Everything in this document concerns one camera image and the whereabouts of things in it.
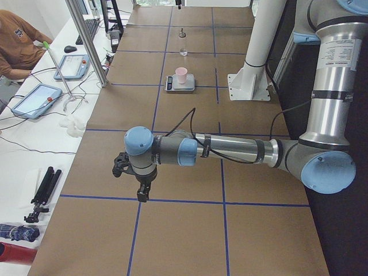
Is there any near blue teach pendant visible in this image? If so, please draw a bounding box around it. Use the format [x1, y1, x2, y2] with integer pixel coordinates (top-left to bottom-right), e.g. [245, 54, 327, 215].
[11, 83, 62, 119]

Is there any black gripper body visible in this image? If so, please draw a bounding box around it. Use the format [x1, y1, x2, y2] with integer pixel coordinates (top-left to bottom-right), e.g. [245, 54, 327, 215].
[118, 152, 157, 184]

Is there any black folded tripod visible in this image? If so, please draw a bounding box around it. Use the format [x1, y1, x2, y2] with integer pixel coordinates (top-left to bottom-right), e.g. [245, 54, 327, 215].
[24, 166, 62, 223]

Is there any red cylinder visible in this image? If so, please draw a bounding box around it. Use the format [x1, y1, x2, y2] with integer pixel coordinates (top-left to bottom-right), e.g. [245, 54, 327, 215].
[1, 242, 37, 265]

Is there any black computer mouse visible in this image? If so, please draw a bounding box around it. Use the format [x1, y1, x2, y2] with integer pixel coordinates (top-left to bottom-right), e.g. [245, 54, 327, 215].
[64, 45, 77, 53]

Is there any aluminium frame post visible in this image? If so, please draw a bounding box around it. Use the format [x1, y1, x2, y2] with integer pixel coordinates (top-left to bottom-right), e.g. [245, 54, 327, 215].
[66, 0, 108, 87]

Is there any crumpled white tissue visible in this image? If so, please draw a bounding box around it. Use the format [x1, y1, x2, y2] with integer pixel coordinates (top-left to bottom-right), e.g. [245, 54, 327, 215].
[59, 114, 86, 138]

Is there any black computer keyboard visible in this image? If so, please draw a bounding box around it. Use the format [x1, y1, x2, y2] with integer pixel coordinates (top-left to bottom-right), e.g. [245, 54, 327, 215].
[75, 19, 99, 45]

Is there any person in brown shirt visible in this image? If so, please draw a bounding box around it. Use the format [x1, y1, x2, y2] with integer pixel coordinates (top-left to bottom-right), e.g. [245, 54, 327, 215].
[1, 10, 53, 80]

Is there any glass sauce dispenser bottle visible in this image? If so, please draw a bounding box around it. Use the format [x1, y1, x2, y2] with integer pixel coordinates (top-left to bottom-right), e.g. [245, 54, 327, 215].
[178, 28, 188, 56]

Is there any blue teach pendant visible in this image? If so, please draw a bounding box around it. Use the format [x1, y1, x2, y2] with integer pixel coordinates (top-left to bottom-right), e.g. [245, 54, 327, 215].
[59, 54, 90, 81]
[11, 83, 62, 119]

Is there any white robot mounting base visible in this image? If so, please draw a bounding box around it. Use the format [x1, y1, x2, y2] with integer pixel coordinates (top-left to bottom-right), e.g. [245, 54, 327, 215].
[228, 0, 286, 101]

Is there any blue patterned bundle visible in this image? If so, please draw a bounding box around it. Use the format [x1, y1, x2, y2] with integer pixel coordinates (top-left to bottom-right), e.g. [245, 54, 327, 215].
[1, 224, 40, 242]

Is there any silver digital kitchen scale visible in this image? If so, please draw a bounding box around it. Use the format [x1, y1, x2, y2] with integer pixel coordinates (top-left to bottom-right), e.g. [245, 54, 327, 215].
[164, 74, 195, 92]

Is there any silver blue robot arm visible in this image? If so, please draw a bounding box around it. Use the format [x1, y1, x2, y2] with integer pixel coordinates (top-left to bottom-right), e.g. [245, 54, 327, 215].
[112, 1, 367, 202]

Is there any metal rod with green tip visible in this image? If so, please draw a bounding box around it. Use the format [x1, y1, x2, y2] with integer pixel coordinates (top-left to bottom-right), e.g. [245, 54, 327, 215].
[43, 41, 89, 112]

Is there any pink paper cup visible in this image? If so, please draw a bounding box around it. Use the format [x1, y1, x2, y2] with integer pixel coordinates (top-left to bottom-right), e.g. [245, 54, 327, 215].
[175, 67, 187, 84]

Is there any far blue teach pendant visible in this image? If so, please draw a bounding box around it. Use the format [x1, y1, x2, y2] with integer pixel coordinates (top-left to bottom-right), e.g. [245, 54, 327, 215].
[59, 54, 90, 81]

